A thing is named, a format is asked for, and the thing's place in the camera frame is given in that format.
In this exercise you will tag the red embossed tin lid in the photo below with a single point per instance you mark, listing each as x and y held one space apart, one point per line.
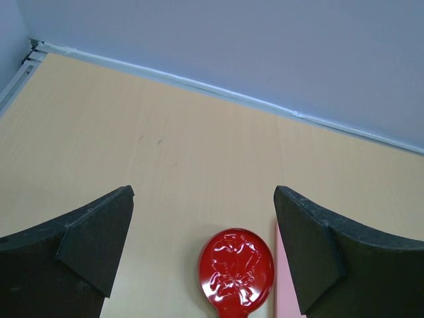
236 272

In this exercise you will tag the pink plastic tray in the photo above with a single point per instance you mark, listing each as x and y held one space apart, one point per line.
286 305

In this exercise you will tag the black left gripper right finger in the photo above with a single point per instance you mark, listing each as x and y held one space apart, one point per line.
342 268

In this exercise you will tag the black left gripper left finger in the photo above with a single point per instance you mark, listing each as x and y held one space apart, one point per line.
66 267

